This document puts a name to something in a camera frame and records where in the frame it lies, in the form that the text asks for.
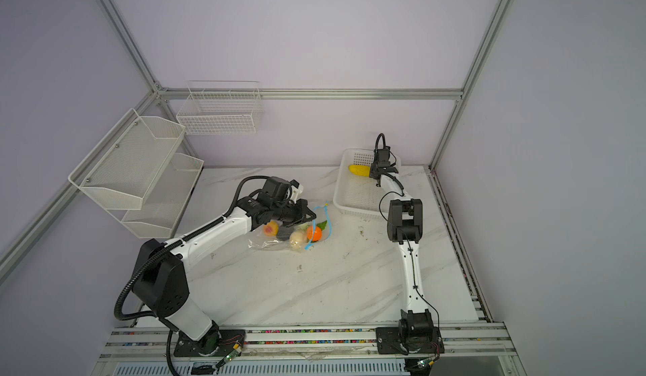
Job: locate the yellow corn cob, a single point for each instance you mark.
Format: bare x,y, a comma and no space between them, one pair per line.
359,170

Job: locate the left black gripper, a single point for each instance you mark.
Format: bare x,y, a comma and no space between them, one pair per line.
303,211

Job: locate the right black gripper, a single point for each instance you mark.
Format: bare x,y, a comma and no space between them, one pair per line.
374,168

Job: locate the white wire wall basket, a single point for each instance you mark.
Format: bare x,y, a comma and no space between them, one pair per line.
222,108

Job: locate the beige potato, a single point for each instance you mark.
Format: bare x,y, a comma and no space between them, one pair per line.
298,240

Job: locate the clear zip top bag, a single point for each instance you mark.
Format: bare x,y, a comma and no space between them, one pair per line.
275,236

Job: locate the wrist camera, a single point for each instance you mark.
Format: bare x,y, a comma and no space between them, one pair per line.
382,157
277,191

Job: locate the white mesh two-tier shelf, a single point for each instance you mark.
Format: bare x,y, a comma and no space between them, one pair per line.
139,176

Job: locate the yellow orange fruit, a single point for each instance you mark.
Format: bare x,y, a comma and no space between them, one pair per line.
271,229

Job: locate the aluminium front rail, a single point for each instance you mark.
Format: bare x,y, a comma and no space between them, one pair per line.
464,349

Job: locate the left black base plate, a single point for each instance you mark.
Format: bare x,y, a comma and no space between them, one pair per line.
213,344

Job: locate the black round food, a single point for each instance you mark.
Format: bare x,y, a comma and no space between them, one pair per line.
284,234

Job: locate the white plastic food basket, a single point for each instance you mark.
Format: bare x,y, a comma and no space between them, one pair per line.
363,195

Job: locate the orange tangerine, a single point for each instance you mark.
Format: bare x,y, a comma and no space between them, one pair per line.
314,233

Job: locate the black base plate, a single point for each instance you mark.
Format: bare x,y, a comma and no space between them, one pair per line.
213,344
409,340

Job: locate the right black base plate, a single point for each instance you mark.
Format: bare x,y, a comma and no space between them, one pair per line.
409,340

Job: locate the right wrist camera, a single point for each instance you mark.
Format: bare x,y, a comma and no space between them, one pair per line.
382,157

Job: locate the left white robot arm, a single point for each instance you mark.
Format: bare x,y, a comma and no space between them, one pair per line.
159,284

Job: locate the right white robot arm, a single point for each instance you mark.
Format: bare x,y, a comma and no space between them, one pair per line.
404,216

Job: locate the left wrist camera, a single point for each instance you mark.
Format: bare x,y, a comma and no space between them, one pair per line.
277,191

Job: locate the aluminium frame back bar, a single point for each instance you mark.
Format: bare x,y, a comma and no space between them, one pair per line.
321,94

